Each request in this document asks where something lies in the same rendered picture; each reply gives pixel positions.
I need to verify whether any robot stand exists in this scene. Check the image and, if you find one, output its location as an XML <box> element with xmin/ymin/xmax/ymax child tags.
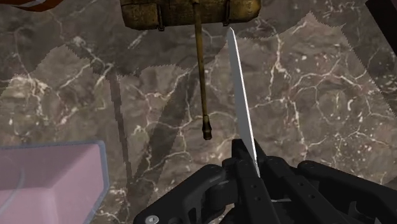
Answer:
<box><xmin>365</xmin><ymin>0</ymin><xmax>397</xmax><ymax>57</ymax></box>

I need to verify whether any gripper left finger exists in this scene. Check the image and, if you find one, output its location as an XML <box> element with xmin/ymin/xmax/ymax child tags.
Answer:
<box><xmin>133</xmin><ymin>138</ymin><xmax>281</xmax><ymax>224</ymax></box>

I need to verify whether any silver knife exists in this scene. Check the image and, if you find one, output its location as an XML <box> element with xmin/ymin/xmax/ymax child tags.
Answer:
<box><xmin>226</xmin><ymin>27</ymin><xmax>261</xmax><ymax>179</ymax></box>

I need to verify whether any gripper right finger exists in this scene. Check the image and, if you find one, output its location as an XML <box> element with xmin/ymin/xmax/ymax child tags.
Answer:
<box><xmin>253</xmin><ymin>139</ymin><xmax>397</xmax><ymax>224</ymax></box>

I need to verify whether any olive toy tank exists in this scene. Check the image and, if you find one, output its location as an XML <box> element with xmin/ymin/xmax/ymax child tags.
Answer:
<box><xmin>120</xmin><ymin>0</ymin><xmax>261</xmax><ymax>141</ymax></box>

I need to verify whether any pink box with blue rim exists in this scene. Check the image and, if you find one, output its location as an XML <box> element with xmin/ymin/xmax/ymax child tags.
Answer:
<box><xmin>0</xmin><ymin>140</ymin><xmax>110</xmax><ymax>224</ymax></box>

